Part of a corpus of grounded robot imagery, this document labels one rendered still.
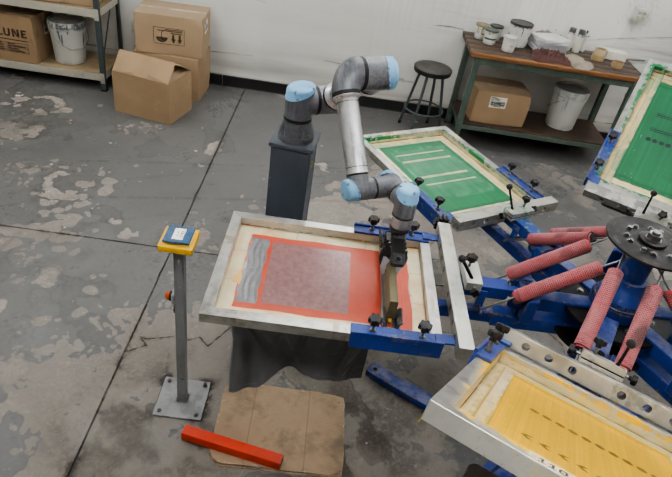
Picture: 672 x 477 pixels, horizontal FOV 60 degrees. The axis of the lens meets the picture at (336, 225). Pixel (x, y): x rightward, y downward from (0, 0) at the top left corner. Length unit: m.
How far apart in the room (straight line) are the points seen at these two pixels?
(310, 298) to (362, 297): 0.19
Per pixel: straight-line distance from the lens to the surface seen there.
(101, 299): 3.44
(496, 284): 2.16
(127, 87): 5.23
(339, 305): 2.01
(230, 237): 2.19
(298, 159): 2.41
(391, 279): 1.99
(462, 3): 5.64
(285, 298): 2.01
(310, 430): 2.82
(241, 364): 2.16
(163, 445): 2.79
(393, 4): 5.58
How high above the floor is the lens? 2.32
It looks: 35 degrees down
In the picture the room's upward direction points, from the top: 10 degrees clockwise
